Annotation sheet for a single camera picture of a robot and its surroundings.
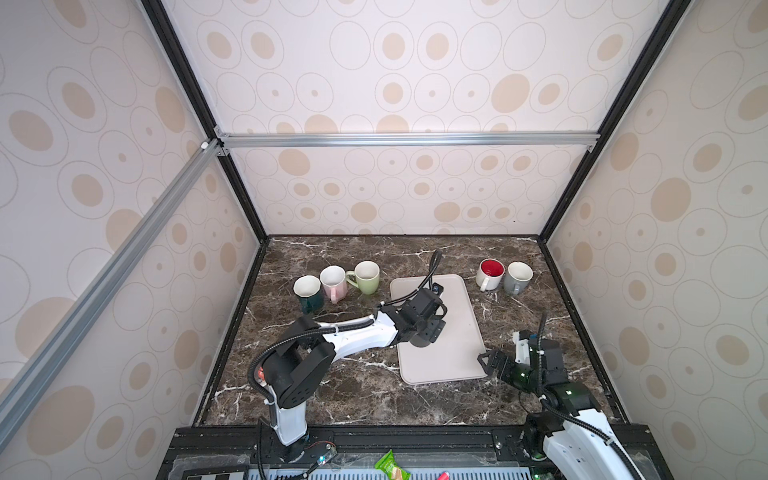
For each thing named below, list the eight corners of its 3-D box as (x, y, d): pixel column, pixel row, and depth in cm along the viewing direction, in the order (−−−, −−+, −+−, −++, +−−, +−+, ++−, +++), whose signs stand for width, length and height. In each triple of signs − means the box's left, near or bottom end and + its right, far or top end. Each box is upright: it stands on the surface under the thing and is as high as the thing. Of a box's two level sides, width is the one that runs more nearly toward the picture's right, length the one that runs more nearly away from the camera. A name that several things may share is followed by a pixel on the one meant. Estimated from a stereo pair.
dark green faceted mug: (298, 317, 99) (289, 298, 90) (303, 294, 105) (296, 274, 96) (324, 317, 99) (317, 298, 90) (327, 294, 105) (322, 274, 96)
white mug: (478, 294, 105) (484, 280, 99) (473, 272, 111) (478, 258, 105) (501, 294, 105) (508, 280, 99) (495, 272, 111) (501, 258, 105)
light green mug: (349, 294, 105) (346, 277, 97) (351, 278, 109) (348, 260, 101) (379, 294, 105) (378, 277, 97) (379, 278, 109) (378, 260, 101)
